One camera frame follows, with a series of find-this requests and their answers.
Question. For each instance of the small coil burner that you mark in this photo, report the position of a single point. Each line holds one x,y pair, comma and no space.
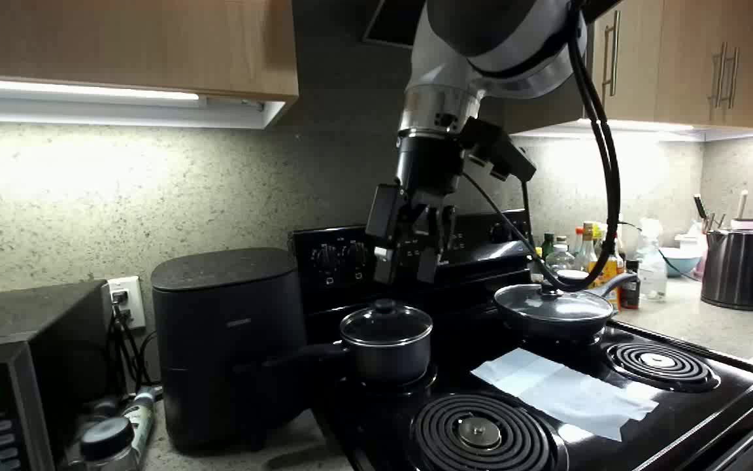
629,356

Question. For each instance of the large glass pot lid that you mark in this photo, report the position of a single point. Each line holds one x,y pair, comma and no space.
549,304

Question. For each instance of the small dark bottle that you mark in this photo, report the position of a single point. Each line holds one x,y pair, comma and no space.
629,292

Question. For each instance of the small silvery bottle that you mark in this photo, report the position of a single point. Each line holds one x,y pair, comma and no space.
142,421

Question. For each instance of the small black saucepan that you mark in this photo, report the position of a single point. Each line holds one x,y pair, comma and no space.
386,361

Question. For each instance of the black steel microwave oven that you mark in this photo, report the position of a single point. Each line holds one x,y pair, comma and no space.
38,331

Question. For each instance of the small glass saucepan lid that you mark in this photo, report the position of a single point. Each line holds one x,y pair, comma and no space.
386,327

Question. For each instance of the white paper towel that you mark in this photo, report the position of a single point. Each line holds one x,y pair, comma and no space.
567,394

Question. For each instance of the black air fryer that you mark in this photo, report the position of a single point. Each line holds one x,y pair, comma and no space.
220,331

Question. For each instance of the translucent spray bottle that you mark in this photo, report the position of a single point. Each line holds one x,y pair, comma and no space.
651,276

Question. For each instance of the dark steel utensil holder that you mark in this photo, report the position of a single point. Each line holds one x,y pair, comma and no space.
733,270

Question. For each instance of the black electric stove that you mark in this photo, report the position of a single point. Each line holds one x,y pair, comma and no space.
497,253

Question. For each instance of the white wall power outlet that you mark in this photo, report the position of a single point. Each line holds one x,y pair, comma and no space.
137,288

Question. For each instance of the wooden wall cabinet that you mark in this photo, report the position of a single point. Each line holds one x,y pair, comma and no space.
132,43
673,54

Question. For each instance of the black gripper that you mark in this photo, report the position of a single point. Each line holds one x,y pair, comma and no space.
429,170

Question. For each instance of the large coil burner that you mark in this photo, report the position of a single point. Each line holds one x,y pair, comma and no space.
446,436

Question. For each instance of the teal bowl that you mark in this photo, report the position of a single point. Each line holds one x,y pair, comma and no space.
680,263

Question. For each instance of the under cabinet light strip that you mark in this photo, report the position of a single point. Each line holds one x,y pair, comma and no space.
90,92
655,130

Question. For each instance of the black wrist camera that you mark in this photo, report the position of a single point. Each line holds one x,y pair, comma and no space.
497,149

